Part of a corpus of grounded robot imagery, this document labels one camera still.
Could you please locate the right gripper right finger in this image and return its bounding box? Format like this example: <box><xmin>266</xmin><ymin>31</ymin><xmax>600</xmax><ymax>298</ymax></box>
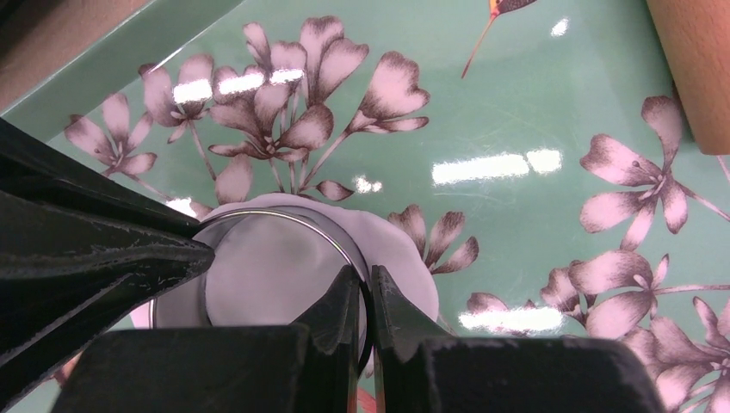
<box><xmin>370</xmin><ymin>266</ymin><xmax>663</xmax><ymax>412</ymax></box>

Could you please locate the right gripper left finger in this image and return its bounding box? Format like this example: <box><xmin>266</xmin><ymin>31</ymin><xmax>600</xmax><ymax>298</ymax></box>
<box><xmin>53</xmin><ymin>266</ymin><xmax>360</xmax><ymax>412</ymax></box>

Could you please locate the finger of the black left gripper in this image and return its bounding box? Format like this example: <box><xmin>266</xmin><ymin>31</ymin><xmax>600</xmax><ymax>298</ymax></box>
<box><xmin>1</xmin><ymin>122</ymin><xmax>214</xmax><ymax>408</ymax></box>

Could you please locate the round metal cutter ring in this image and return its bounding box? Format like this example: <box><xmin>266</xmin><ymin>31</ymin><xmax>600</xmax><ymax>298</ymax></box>
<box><xmin>149</xmin><ymin>205</ymin><xmax>374</xmax><ymax>372</ymax></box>

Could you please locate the green floral tray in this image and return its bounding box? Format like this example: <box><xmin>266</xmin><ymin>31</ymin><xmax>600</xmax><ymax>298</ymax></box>
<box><xmin>1</xmin><ymin>1</ymin><xmax>729</xmax><ymax>412</ymax></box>

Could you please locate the wooden dough roller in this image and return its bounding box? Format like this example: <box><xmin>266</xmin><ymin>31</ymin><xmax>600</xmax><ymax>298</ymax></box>
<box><xmin>647</xmin><ymin>0</ymin><xmax>729</xmax><ymax>155</ymax></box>

